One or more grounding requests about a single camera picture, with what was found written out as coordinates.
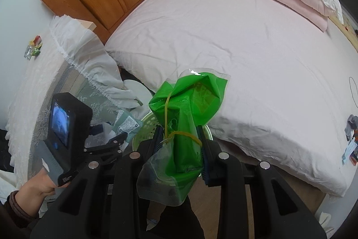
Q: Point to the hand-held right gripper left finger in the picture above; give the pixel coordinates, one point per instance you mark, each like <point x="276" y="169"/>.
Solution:
<point x="158" y="139"/>

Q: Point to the colourful small clutter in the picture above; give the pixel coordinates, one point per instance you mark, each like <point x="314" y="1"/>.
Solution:
<point x="351" y="141"/>

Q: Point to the black puffer jacket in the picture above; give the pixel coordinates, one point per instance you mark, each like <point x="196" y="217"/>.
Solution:
<point x="4" y="152"/>

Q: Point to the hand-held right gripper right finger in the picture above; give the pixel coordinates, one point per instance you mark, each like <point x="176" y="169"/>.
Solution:
<point x="207" y="171"/>

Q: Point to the person's left forearm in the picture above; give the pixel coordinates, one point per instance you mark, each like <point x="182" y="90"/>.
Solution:
<point x="14" y="213"/>

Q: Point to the white crumpled tissue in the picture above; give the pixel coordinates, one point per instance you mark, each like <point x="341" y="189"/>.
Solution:
<point x="325" y="220"/>

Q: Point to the green plastic bag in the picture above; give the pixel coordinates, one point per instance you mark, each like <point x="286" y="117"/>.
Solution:
<point x="190" y="115"/>

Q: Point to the green and white wrapper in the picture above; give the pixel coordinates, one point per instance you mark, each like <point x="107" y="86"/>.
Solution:
<point x="125" y="122"/>

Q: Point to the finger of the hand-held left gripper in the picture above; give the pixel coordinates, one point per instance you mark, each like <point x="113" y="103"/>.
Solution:
<point x="98" y="129"/>
<point x="112" y="143"/>

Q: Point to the silver foil wrapper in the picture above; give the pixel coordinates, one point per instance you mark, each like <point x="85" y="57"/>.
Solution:
<point x="27" y="53"/>

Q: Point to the bed with pink sheet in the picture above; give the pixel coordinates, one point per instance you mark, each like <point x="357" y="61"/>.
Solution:
<point x="251" y="59"/>

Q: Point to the yellow candy wrapper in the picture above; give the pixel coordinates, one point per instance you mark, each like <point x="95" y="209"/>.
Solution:
<point x="36" y="50"/>

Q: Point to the green plastic basket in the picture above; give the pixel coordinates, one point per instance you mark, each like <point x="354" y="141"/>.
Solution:
<point x="145" y="127"/>

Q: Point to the red candy wrapper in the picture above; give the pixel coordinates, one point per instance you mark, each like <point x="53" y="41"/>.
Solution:
<point x="37" y="39"/>

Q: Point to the white round object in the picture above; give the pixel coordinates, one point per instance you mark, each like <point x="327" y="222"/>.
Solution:
<point x="137" y="90"/>

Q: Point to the person's left hand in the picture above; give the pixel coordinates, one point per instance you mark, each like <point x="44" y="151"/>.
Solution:
<point x="36" y="188"/>

